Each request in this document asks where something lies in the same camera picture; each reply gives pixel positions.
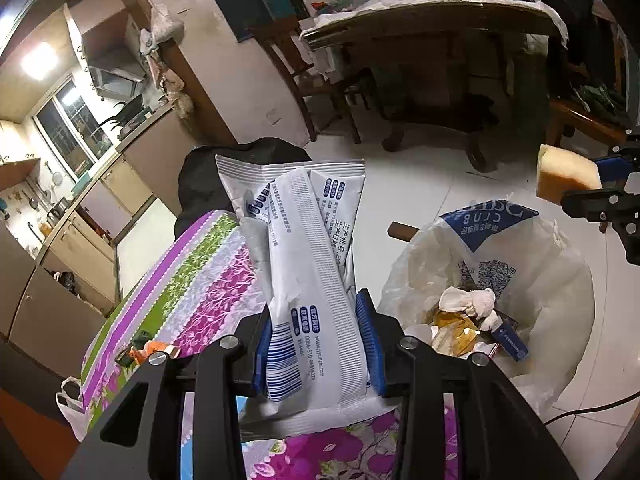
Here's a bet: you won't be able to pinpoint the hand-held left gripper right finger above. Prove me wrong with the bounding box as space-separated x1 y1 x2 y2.
356 287 581 480

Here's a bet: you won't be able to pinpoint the ceiling light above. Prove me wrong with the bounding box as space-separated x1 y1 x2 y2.
20 42 64 82

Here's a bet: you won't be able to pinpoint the black floor cable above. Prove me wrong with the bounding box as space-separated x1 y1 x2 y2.
542 394 636 426

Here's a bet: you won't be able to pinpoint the brown flat board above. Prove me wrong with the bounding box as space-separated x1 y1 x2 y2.
387 221 426 244

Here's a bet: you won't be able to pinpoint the black bag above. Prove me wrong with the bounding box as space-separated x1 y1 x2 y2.
177 137 311 233

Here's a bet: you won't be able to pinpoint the yellow sponge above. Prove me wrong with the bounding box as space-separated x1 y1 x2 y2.
536 144 602 204

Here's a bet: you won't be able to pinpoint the kitchen window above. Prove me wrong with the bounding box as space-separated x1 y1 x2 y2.
32 77 116 182

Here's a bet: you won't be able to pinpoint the range hood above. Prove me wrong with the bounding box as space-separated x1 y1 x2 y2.
80 10 149 101

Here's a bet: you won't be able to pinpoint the small white handled plastic bag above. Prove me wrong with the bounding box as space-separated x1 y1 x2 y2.
60 377 92 443

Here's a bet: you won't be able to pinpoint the hanging plastic bags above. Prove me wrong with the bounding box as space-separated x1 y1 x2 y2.
140 2 196 118

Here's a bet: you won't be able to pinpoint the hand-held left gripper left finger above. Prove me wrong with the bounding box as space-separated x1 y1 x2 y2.
60 307 281 480

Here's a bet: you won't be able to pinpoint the dark wooden table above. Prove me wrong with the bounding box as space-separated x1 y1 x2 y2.
300 0 571 171

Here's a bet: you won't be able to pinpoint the beige kitchen base cabinets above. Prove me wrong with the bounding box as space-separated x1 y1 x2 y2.
30 105 201 316

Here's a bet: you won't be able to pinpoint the brown wooden chair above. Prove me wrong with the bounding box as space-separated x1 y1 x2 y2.
247 15 371 144

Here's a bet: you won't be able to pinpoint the white tissue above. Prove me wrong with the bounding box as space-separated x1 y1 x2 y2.
439 286 498 332

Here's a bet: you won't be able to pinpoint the wooden chair with clothes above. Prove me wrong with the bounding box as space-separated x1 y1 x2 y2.
532 0 640 161

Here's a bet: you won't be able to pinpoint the dark hanging clothes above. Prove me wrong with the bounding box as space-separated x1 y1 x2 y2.
532 0 632 126

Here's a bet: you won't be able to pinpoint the black wok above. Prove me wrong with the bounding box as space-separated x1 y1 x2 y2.
97 95 151 134

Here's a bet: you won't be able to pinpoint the blue white carton box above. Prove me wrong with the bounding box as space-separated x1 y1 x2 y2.
487 317 531 362

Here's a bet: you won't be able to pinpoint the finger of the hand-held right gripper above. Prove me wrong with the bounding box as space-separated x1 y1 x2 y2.
594 130 640 188
560 186 640 263

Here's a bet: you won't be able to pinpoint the orange foil wrapper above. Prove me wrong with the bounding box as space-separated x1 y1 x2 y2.
431 310 483 356

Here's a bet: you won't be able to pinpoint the trash bin with white bag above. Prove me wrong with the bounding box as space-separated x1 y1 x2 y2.
377 195 596 413

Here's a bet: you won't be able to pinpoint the white blue-printed plastic packet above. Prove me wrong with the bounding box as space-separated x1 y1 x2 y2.
215 154 403 441

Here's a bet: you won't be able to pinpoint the striped floral tablecloth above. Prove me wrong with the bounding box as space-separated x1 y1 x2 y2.
80 207 461 480

